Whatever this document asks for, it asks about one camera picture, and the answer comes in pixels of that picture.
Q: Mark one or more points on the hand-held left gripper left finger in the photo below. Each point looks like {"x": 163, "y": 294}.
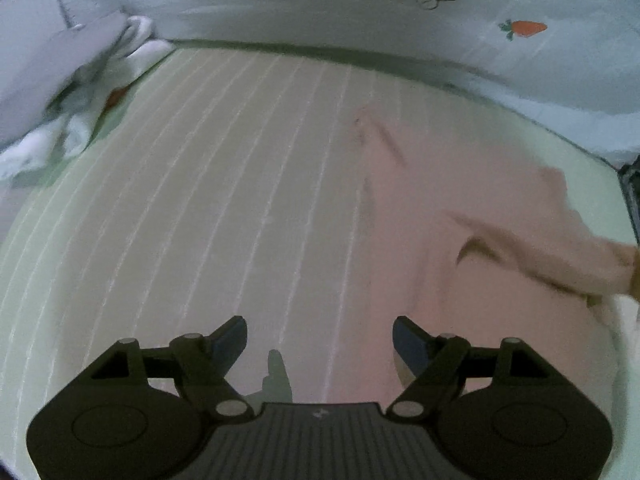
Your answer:
{"x": 230, "y": 341}

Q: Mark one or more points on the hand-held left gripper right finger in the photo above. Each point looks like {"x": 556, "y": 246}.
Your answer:
{"x": 410, "y": 343}

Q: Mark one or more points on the beige garment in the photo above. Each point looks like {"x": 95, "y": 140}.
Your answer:
{"x": 450, "y": 200}

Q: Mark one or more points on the green checked bed sheet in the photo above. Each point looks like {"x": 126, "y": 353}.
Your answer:
{"x": 200, "y": 185}

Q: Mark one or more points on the folded white garment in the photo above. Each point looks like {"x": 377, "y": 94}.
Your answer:
{"x": 75, "y": 125}

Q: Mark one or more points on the folded grey garment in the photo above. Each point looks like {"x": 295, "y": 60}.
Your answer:
{"x": 45, "y": 75}

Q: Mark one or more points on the light blue carrot print curtain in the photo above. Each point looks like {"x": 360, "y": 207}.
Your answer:
{"x": 300, "y": 5}

